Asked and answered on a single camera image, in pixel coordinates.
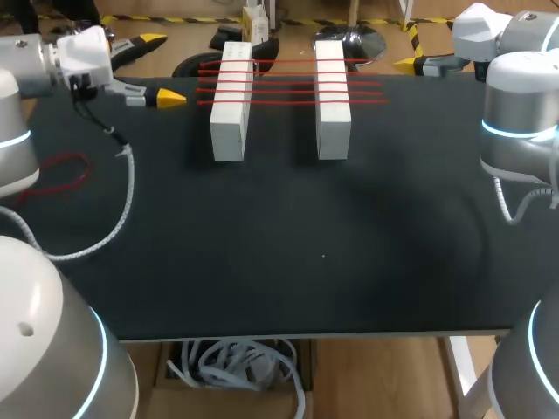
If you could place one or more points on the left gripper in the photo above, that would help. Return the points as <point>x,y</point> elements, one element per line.
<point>83,54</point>

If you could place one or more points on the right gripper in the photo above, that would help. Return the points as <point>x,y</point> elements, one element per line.
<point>478,28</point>

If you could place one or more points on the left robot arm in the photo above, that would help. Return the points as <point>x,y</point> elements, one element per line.
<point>39,349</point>

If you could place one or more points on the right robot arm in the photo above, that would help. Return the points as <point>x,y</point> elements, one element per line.
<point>517,105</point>

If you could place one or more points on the loose red tape strip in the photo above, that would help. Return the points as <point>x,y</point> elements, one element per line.
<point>85,168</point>

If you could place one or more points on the chrome chair base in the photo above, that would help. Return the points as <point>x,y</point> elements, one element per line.
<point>362,39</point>

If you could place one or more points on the white block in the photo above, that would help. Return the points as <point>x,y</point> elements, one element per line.
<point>229,118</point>
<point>334,118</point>

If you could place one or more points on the yellow and white box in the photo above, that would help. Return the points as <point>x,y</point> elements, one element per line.
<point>255,24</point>

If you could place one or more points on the cardboard box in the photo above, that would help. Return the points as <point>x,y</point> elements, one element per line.
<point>161,393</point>

